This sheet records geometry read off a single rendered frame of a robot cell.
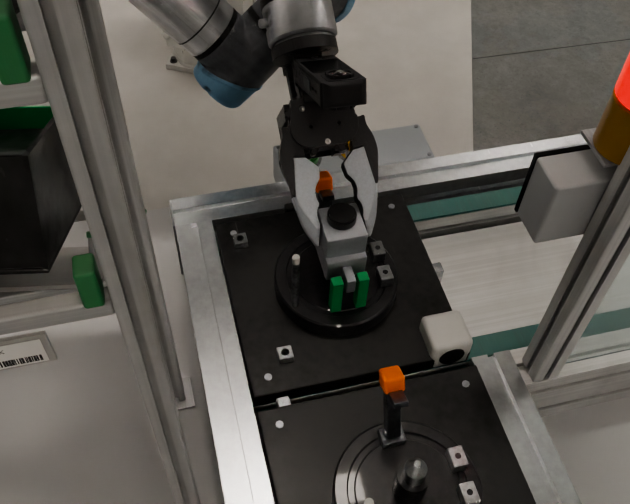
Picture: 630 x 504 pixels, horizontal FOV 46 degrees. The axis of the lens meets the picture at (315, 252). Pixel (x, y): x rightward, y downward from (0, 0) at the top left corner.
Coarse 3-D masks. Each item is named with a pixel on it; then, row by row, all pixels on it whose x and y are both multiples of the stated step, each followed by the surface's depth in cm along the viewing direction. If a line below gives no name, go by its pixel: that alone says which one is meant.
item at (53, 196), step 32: (0, 128) 68; (32, 128) 69; (0, 160) 41; (32, 160) 42; (64, 160) 49; (0, 192) 42; (32, 192) 42; (64, 192) 49; (0, 224) 43; (32, 224) 43; (64, 224) 49; (0, 256) 44; (32, 256) 44
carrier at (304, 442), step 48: (432, 384) 79; (480, 384) 79; (288, 432) 75; (336, 432) 75; (432, 432) 73; (480, 432) 75; (288, 480) 72; (336, 480) 70; (384, 480) 70; (432, 480) 70; (480, 480) 70
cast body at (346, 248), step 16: (320, 208) 78; (336, 208) 77; (352, 208) 77; (336, 224) 76; (352, 224) 76; (320, 240) 79; (336, 240) 76; (352, 240) 76; (320, 256) 80; (336, 256) 78; (352, 256) 78; (336, 272) 79; (352, 272) 78; (352, 288) 78
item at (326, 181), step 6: (324, 174) 83; (324, 180) 82; (330, 180) 82; (318, 186) 82; (324, 186) 83; (330, 186) 83; (318, 192) 83; (324, 192) 82; (330, 192) 82; (318, 198) 84; (324, 198) 81; (330, 198) 82; (324, 204) 84
